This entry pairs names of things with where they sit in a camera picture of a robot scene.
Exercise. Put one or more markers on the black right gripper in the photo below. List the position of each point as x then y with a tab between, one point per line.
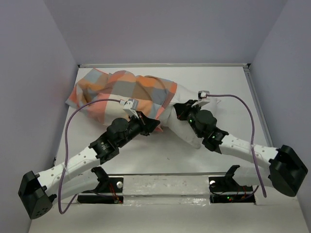
183	108

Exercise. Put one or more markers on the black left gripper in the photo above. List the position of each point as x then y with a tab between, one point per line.
147	125

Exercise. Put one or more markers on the white pillow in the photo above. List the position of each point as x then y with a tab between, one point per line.
181	128

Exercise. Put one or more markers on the colourful checked pillowcase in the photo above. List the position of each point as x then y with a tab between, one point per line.
99	94

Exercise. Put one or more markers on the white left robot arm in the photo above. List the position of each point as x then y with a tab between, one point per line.
38	191

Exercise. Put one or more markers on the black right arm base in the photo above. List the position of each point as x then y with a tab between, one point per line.
224	189

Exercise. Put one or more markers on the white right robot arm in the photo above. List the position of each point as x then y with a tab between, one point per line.
280	168

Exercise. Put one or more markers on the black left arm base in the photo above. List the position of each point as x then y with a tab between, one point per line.
107	190

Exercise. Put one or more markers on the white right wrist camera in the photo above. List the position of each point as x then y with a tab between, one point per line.
203	99

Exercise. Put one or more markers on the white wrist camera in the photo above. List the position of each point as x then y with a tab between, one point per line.
130	107
203	99

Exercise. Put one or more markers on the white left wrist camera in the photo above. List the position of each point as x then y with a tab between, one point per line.
130	107

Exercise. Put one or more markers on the aluminium table edge rail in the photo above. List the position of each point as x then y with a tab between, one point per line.
244	65

